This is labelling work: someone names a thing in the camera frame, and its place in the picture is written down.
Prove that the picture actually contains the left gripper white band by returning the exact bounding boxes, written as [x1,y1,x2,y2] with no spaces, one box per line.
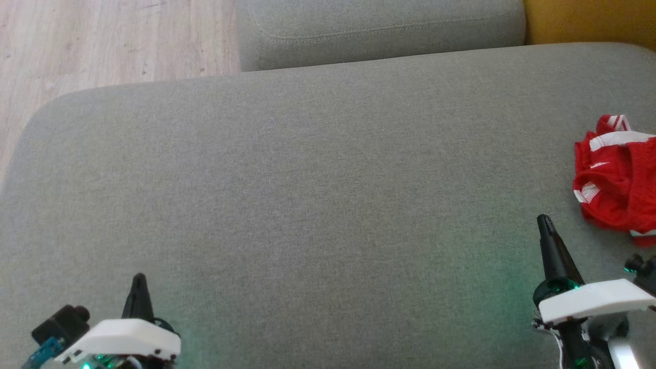
[53,273,181,365]

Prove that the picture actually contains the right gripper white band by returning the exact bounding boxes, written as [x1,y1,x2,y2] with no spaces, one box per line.
[532,214,656,327]

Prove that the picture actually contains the red polo shirt white collar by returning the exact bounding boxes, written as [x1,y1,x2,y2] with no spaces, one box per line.
[572,114,656,236]

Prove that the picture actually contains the grey fabric sofa seat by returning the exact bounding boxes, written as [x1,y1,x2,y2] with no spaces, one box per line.
[0,44,656,369]

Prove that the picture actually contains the left camera cable teal plug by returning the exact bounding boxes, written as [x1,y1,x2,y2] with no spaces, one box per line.
[22,336,66,369]

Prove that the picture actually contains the grey sofa cushion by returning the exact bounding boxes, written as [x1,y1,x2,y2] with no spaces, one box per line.
[235,0,527,72]

